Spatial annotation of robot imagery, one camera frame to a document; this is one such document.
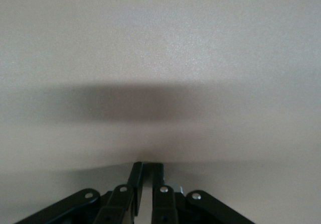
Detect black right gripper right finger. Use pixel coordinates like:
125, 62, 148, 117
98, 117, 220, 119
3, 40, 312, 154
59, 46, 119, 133
150, 162, 256, 224

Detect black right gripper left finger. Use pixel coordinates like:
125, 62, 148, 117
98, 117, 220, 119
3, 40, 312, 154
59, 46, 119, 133
15, 161, 144, 224

